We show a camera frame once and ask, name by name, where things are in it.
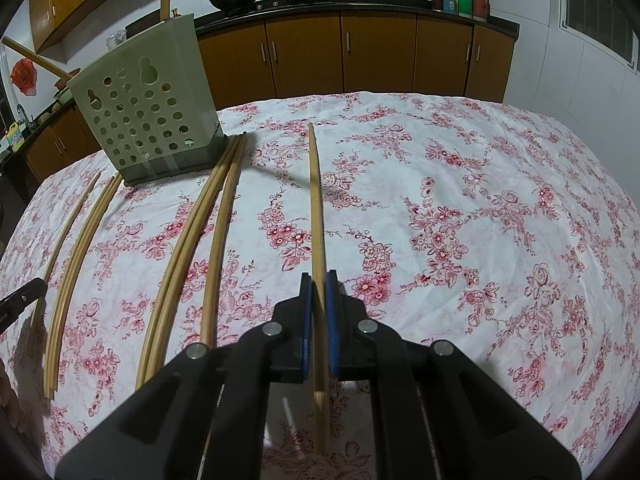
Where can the person's left hand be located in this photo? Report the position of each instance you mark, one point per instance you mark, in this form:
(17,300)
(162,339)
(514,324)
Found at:
(9,402)

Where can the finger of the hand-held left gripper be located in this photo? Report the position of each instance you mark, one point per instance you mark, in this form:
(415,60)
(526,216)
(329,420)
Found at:
(22,294)

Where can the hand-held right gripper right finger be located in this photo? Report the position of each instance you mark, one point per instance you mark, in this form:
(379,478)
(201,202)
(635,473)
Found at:
(332,325)

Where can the black kitchen countertop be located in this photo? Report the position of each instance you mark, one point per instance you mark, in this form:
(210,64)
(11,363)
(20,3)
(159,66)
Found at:
(380,6)

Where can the red plastic bag on wall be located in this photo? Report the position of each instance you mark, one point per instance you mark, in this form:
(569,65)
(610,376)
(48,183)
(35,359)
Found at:
(24,76)

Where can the wooden chopstick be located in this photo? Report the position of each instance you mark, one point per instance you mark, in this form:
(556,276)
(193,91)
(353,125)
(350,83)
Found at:
(220,250)
(315,210)
(57,310)
(169,272)
(177,270)
(62,237)
(64,310)

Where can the dark brown board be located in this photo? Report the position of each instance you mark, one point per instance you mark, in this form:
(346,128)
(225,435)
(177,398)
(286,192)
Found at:
(142,25)

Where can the clear glass bottles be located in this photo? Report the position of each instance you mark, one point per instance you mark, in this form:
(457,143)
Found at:
(117,40)

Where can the brown lower kitchen cabinets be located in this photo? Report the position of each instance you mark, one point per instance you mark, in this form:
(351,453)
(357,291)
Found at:
(380,55)

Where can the stacked green and brown bowls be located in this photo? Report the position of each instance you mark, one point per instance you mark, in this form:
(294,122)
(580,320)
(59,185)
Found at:
(65,92)

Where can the small blue box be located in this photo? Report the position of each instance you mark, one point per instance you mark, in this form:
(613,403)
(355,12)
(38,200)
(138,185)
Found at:
(450,5)

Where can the green box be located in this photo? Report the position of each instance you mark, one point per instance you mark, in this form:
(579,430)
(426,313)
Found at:
(464,0)

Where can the yellow dish soap bottle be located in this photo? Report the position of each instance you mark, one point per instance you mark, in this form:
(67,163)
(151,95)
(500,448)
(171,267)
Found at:
(15,135)

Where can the floral red white tablecloth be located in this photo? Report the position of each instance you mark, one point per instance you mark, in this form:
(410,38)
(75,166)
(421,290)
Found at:
(450,260)

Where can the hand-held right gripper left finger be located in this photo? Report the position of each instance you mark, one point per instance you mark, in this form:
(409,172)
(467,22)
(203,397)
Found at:
(305,325)

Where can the barred window with white frame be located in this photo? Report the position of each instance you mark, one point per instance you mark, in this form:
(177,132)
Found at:
(600,10)

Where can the white perforated utensil holder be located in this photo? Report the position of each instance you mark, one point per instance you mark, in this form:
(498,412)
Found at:
(150,110)

